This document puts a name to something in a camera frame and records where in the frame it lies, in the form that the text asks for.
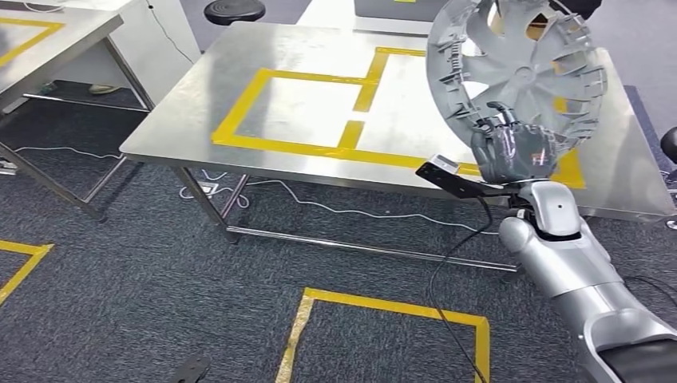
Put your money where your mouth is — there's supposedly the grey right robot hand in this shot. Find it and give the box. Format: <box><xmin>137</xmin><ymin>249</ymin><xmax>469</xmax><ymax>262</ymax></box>
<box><xmin>469</xmin><ymin>101</ymin><xmax>559</xmax><ymax>185</ymax></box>

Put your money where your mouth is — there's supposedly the silver wheel hubcap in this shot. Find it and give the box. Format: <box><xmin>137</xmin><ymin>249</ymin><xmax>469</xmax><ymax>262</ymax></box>
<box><xmin>426</xmin><ymin>0</ymin><xmax>608</xmax><ymax>157</ymax></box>

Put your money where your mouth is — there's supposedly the steel workbench table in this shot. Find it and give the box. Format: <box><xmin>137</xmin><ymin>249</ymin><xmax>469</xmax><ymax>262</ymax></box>
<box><xmin>118</xmin><ymin>21</ymin><xmax>677</xmax><ymax>276</ymax></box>

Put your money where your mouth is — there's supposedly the black round stool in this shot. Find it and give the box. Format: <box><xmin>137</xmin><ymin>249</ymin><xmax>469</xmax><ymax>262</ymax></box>
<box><xmin>203</xmin><ymin>0</ymin><xmax>267</xmax><ymax>26</ymax></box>
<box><xmin>659</xmin><ymin>126</ymin><xmax>677</xmax><ymax>165</ymax></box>

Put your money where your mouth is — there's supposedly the yellow floor tape square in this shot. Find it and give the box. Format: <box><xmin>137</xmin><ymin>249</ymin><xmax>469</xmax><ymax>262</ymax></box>
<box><xmin>0</xmin><ymin>239</ymin><xmax>55</xmax><ymax>306</ymax></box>
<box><xmin>274</xmin><ymin>286</ymin><xmax>492</xmax><ymax>383</ymax></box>

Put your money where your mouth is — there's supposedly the yellow double tape marking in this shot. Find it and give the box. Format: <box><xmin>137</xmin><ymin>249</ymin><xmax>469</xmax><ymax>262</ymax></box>
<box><xmin>210</xmin><ymin>46</ymin><xmax>587</xmax><ymax>190</ymax></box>

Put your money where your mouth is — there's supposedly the white table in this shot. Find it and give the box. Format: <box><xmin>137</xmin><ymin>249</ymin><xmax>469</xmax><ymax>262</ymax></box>
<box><xmin>295</xmin><ymin>0</ymin><xmax>450</xmax><ymax>37</ymax></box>

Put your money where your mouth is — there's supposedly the white cabinet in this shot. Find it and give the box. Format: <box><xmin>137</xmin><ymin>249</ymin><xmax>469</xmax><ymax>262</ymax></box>
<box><xmin>49</xmin><ymin>0</ymin><xmax>203</xmax><ymax>109</ymax></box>

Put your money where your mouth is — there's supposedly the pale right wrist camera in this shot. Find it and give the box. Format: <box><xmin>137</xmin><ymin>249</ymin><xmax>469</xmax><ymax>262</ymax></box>
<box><xmin>428</xmin><ymin>154</ymin><xmax>461</xmax><ymax>175</ymax></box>

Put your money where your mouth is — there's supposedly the black camera cable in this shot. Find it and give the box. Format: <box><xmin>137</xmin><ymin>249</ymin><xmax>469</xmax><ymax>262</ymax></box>
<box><xmin>428</xmin><ymin>196</ymin><xmax>494</xmax><ymax>383</ymax></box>

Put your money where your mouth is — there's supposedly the white floor cable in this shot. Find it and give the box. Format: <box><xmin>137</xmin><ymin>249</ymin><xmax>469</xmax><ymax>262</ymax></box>
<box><xmin>178</xmin><ymin>168</ymin><xmax>501</xmax><ymax>237</ymax></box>

